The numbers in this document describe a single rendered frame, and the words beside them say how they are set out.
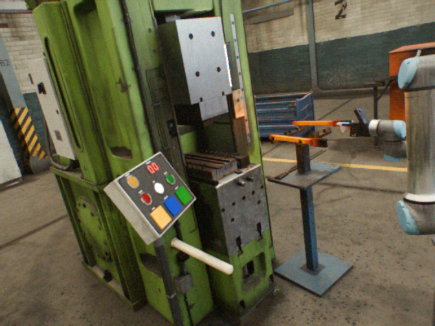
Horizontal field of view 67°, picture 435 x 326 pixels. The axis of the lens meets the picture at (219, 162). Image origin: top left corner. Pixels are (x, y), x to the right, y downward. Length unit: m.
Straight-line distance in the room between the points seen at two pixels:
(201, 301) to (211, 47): 1.52
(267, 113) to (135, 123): 4.17
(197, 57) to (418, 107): 1.01
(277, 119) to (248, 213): 3.72
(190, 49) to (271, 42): 8.59
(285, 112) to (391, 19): 4.34
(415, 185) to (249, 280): 1.20
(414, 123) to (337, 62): 7.99
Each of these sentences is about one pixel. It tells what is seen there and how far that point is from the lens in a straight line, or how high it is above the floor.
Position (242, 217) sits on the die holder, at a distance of 1.97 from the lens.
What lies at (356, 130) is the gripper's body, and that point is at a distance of 2.03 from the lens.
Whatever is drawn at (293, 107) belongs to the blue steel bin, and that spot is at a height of 0.59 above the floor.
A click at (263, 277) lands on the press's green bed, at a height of 0.15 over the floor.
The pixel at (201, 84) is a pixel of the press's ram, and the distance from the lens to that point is 1.73.
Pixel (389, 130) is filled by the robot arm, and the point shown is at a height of 1.06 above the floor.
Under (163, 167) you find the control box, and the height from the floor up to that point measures 1.14.
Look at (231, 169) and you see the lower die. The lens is 1.91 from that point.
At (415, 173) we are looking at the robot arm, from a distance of 1.57.
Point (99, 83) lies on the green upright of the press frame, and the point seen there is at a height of 1.54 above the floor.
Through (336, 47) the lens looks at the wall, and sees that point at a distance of 9.45.
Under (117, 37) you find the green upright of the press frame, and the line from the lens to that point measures 1.67.
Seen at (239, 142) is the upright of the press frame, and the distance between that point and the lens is 2.14.
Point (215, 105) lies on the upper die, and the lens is 1.79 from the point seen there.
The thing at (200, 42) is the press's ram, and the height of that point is 1.65.
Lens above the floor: 1.58
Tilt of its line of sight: 18 degrees down
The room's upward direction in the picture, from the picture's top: 10 degrees counter-clockwise
